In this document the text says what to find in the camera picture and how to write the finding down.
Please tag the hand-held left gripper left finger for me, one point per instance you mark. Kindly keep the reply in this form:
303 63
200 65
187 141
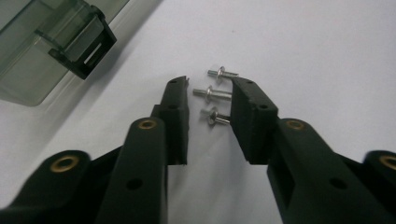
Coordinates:
178 124

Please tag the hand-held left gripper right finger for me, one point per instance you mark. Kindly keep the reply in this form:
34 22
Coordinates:
252 124

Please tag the small silver screw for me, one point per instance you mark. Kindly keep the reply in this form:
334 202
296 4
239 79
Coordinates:
208 93
214 115
221 74

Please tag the clear grey plastic organizer box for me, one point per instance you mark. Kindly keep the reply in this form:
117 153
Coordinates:
28 62

